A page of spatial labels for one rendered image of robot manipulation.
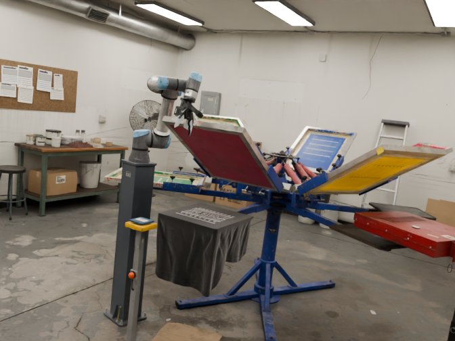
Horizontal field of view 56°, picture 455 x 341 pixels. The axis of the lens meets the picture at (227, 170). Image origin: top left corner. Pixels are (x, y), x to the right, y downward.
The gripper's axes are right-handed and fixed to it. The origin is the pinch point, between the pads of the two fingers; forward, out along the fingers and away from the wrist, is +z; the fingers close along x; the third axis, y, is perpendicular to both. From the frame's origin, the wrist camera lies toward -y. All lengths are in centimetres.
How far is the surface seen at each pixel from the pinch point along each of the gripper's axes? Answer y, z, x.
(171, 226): 10, 54, -29
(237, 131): -26.3, -8.7, -14.4
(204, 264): -16, 71, -35
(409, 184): -69, -80, -473
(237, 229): -22, 45, -55
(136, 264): 11, 79, -7
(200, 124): 0.2, -9.4, -14.6
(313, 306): -44, 95, -198
